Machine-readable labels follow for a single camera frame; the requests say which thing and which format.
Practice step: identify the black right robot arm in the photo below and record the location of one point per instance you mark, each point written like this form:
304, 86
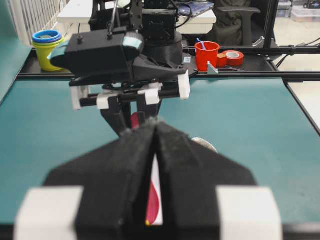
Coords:
156, 21

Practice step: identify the black office chair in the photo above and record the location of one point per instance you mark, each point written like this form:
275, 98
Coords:
233, 25

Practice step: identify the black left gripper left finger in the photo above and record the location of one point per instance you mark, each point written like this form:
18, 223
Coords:
102, 195

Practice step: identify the pink ceramic spoon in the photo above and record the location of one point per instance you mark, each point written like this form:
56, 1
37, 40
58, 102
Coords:
153, 202

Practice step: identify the blue stick in cup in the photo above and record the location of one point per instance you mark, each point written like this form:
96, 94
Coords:
202, 43

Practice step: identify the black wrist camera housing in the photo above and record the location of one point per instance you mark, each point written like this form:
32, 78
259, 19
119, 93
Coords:
99, 52

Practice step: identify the red cup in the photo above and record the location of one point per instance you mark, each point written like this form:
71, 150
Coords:
203, 56

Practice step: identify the stacked yellow blue cups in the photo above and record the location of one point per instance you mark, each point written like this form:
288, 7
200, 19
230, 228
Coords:
45, 42

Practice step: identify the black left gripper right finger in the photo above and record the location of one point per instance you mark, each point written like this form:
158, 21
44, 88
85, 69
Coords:
206, 196

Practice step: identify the red tape roll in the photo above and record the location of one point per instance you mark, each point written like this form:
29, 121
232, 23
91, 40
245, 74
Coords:
230, 58

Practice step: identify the metal corner bracket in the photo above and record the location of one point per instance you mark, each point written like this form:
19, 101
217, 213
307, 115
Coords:
211, 70

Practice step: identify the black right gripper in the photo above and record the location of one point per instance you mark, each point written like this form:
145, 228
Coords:
144, 74

